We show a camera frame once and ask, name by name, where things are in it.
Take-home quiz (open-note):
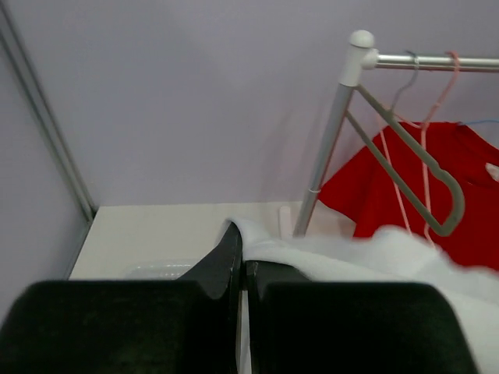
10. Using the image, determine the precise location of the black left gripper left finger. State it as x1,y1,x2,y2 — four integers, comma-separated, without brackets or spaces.
1,223,242,373

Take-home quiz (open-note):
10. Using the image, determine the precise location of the clear plastic basket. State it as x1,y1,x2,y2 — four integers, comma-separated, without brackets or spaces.
122,259,197,281

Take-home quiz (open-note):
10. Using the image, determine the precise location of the red t shirt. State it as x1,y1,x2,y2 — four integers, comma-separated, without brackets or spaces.
319,121,499,272

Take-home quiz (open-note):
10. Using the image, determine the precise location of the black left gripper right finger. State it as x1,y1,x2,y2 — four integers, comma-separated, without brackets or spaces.
246,261,478,373

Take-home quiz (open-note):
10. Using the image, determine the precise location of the pink hanger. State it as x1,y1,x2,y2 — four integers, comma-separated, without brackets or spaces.
377,49,462,246

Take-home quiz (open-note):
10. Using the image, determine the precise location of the metal clothes rack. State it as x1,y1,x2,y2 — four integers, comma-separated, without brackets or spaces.
278,30,498,238

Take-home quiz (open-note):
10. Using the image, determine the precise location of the grey hanger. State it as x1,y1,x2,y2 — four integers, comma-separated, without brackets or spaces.
346,51,465,241

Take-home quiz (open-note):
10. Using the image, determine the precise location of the light blue hanger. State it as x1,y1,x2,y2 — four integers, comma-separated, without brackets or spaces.
459,118,499,126

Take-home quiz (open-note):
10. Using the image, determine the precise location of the white t shirt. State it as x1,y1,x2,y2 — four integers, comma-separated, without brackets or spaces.
231,218,498,373

